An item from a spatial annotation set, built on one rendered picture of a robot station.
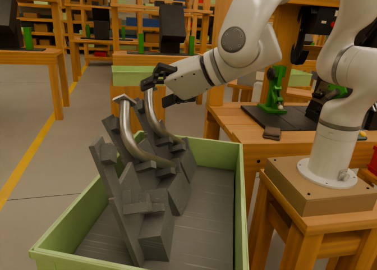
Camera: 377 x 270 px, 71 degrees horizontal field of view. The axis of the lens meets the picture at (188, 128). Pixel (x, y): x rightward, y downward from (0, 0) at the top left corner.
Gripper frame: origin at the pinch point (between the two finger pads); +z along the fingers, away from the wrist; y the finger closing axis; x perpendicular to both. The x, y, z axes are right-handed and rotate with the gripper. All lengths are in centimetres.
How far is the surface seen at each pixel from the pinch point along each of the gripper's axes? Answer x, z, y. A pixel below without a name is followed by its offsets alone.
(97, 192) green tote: 19.2, 25.0, -6.3
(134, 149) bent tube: 11.7, 9.3, -3.2
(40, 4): -774, 606, -246
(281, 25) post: -83, -38, -82
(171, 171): 14.1, 8.2, -18.9
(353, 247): 39, -33, -65
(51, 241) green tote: 32.7, 22.2, 7.8
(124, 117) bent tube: 3.9, 9.4, 1.0
